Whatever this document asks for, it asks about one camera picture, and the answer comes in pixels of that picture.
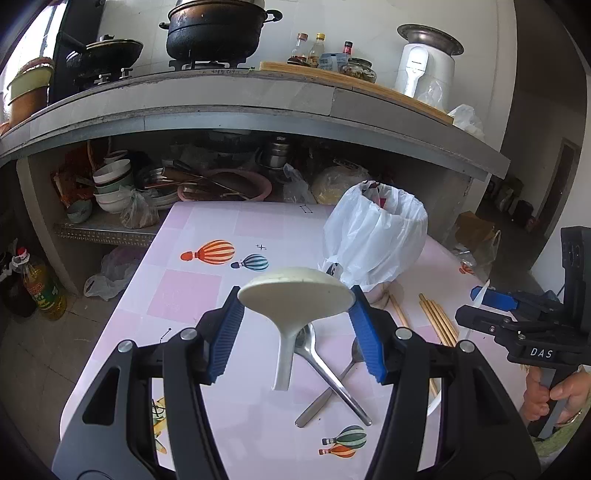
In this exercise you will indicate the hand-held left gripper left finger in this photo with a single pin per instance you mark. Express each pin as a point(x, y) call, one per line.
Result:
point(226, 337)

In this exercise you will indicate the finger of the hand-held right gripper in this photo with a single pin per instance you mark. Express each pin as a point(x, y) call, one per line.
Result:
point(496, 299)
point(485, 325)

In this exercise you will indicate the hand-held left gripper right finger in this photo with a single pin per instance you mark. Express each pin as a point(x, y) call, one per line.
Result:
point(369, 341)

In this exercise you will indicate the white ceramic spoon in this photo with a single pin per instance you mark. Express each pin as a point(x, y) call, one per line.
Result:
point(480, 295)
point(295, 295)

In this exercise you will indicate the wooden chopstick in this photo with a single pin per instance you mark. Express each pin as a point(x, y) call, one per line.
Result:
point(448, 322)
point(443, 322)
point(433, 321)
point(399, 311)
point(438, 322)

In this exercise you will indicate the container lined with white bag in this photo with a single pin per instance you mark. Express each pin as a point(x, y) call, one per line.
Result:
point(374, 235)

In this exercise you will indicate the person's right hand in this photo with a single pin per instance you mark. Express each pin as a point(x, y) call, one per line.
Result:
point(572, 392)

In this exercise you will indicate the cardboard box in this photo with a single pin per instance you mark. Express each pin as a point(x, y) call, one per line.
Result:
point(475, 228)

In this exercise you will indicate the fluffy pale garment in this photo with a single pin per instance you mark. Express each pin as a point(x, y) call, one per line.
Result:
point(556, 443)

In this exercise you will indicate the pink plastic basin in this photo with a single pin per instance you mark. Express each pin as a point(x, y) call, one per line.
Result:
point(263, 187)

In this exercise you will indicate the dark round pan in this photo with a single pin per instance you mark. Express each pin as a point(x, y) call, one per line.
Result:
point(231, 182)

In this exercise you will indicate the translucent grey plastic bag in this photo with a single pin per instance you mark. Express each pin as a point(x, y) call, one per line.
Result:
point(136, 210)

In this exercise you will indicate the metal shelf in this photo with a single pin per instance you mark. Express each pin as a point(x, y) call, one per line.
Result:
point(106, 228)

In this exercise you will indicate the bag of yellow food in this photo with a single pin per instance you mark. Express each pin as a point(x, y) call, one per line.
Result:
point(334, 182)

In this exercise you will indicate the pile of plates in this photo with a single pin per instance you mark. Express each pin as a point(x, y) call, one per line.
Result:
point(159, 184)

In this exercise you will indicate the crumpled clear plastic bag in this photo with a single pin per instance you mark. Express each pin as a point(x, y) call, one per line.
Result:
point(466, 121)

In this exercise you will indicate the stacked steel pots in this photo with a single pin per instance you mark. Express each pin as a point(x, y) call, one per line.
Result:
point(275, 154)

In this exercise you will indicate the cooking oil bottle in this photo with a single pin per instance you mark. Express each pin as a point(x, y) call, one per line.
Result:
point(41, 286)

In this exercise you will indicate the stack of ceramic bowls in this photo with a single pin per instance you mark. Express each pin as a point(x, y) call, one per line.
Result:
point(113, 175)

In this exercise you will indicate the small clear plastic bag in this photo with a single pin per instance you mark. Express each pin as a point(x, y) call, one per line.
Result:
point(431, 94)

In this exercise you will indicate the red printed packets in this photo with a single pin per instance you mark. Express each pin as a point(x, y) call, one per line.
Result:
point(69, 180)

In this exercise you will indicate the white air fryer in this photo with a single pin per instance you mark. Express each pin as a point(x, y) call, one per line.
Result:
point(438, 64)

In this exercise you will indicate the grey concrete kitchen counter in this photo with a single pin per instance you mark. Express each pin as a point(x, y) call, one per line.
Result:
point(277, 92)

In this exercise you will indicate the glass pickle jar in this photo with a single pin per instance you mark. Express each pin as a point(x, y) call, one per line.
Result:
point(358, 69)

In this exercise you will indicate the wooden cutting board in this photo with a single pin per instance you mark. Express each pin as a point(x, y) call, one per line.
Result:
point(323, 76)

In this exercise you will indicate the steel basin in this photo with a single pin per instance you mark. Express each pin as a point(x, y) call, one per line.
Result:
point(429, 37)

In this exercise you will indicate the gas stove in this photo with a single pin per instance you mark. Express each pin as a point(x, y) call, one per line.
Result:
point(207, 64)

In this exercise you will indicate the blue and white packet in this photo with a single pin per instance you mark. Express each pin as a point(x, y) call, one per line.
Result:
point(330, 61)

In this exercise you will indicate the red capped sauce bottle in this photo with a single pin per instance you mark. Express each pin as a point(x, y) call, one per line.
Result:
point(347, 48)

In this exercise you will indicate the yellow capped sauce bottle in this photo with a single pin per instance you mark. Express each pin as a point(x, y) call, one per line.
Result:
point(317, 46)

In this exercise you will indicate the brown capped sauce bottle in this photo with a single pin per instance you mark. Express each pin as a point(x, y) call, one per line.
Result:
point(301, 46)

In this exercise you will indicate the black cooking pot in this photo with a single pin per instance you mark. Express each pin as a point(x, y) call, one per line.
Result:
point(212, 37)

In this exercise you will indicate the brown clay pot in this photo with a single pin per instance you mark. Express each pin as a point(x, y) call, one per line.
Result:
point(25, 106)

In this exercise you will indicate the black wok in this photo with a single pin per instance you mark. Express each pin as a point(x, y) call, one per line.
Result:
point(111, 53)

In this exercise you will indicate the green rimmed basin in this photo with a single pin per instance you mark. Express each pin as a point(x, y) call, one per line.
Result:
point(30, 76)

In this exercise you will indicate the steel pot lid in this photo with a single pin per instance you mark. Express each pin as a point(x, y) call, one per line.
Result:
point(217, 3)

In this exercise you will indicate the black panel appliance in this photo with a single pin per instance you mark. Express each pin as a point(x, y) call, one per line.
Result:
point(69, 23)

